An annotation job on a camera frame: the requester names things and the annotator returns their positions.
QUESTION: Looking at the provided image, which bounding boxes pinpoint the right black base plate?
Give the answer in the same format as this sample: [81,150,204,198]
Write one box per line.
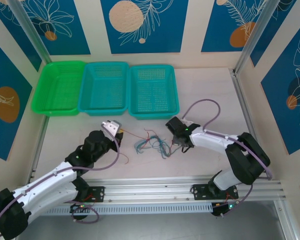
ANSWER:
[191,183,240,201]

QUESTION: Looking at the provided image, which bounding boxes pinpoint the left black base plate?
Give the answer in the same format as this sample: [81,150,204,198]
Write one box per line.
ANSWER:
[72,186,106,203]

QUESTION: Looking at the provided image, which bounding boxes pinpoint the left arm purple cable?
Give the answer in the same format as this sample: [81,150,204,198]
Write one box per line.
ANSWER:
[0,123,121,240]

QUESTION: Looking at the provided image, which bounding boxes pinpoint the black controller board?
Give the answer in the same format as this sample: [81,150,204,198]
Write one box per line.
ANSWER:
[69,202,94,214]
[211,201,242,218]

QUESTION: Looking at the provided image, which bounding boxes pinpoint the grey slotted cable duct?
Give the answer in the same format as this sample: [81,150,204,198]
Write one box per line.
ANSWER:
[21,202,214,216]

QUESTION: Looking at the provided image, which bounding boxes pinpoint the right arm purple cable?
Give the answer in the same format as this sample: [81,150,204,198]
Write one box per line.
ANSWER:
[181,98,274,218]

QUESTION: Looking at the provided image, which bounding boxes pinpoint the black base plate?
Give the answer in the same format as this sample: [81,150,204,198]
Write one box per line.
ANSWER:
[191,183,240,201]
[72,186,106,203]

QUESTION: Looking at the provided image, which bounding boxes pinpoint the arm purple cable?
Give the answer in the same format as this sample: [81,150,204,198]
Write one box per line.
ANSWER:
[0,123,121,240]
[181,98,274,218]

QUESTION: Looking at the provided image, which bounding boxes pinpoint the green plastic basket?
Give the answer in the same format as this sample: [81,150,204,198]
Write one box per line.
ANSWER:
[31,60,87,117]

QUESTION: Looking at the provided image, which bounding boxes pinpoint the teal plastic basket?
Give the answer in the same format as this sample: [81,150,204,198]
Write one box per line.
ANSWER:
[77,61,130,117]
[127,64,180,120]

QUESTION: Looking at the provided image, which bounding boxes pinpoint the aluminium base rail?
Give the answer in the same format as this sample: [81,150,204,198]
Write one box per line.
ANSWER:
[11,176,288,206]

